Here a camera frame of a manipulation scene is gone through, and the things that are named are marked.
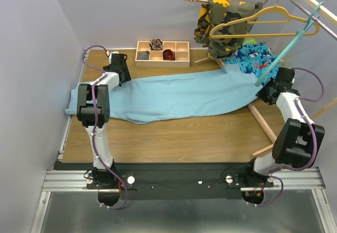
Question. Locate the teal plastic hanger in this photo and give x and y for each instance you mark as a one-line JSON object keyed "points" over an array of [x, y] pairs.
{"points": [[298, 35]]}

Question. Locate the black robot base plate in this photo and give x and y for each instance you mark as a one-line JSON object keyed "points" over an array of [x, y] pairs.
{"points": [[178, 181]]}

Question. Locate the aluminium table edge rail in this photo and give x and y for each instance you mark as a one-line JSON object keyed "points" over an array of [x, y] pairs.
{"points": [[69, 120]]}

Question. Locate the light blue trousers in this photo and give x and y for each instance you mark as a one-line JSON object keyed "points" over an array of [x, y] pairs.
{"points": [[179, 96]]}

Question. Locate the metal hanging rod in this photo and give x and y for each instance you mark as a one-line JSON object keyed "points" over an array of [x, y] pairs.
{"points": [[302, 3]]}

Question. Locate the aluminium front frame rail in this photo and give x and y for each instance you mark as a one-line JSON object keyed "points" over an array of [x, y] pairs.
{"points": [[66, 205]]}

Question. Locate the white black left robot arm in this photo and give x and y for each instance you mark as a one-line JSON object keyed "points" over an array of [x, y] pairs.
{"points": [[93, 111]]}

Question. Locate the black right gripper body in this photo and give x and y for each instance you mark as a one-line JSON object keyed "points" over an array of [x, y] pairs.
{"points": [[264, 92]]}

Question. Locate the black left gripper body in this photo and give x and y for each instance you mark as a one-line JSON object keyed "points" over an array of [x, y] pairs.
{"points": [[126, 75]]}

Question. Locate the grey rolled sock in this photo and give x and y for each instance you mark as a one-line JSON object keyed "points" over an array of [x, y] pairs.
{"points": [[143, 55]]}

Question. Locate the orange black rolled sock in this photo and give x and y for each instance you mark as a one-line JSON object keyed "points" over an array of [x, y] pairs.
{"points": [[168, 55]]}

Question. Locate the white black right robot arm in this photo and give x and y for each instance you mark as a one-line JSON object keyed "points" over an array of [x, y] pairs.
{"points": [[299, 141]]}

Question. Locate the wooden compartment tray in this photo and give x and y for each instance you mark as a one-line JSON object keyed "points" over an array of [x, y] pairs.
{"points": [[181, 49]]}

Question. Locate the wooden clothes rack frame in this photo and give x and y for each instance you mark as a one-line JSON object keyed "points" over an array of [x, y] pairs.
{"points": [[259, 117]]}

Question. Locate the patterned pink black sock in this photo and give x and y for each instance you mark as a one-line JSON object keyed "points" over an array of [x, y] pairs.
{"points": [[156, 44]]}

